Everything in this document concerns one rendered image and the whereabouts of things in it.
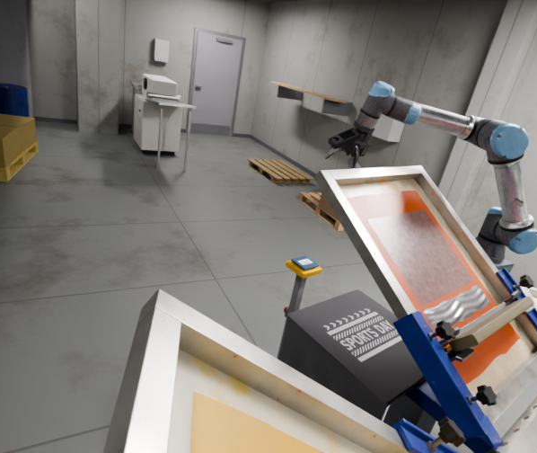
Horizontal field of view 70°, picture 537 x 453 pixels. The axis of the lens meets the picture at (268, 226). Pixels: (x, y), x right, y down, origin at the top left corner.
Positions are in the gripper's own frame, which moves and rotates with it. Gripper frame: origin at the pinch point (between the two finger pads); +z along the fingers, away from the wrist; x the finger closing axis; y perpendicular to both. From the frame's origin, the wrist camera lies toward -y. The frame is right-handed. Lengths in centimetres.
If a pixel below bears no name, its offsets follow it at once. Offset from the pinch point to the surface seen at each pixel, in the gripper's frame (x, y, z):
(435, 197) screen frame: -29.2, 25.4, -7.1
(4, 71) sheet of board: 659, -35, 264
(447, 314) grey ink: -66, -9, 4
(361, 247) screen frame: -41, -29, -3
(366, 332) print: -49, 0, 41
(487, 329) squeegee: -75, -13, -3
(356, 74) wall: 323, 391, 60
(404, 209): -30.3, 5.2, -4.3
